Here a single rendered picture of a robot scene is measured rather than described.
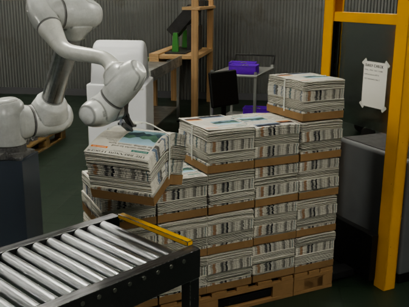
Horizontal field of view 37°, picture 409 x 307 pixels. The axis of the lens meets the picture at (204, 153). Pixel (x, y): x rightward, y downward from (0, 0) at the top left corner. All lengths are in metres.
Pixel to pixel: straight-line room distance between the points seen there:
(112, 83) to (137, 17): 8.50
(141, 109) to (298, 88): 2.72
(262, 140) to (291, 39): 7.19
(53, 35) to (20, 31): 8.83
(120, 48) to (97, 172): 3.57
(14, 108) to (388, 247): 2.29
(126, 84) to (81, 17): 0.56
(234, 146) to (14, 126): 1.12
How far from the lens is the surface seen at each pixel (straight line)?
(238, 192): 3.30
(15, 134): 2.91
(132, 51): 5.93
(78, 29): 2.65
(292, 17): 10.40
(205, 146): 3.15
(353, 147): 4.13
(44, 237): 2.52
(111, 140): 2.50
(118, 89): 2.16
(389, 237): 3.81
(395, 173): 3.68
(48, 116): 2.94
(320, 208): 3.64
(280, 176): 3.42
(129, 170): 2.40
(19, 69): 11.38
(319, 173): 3.57
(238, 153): 3.23
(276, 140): 3.34
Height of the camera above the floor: 1.74
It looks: 15 degrees down
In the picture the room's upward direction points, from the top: 1 degrees clockwise
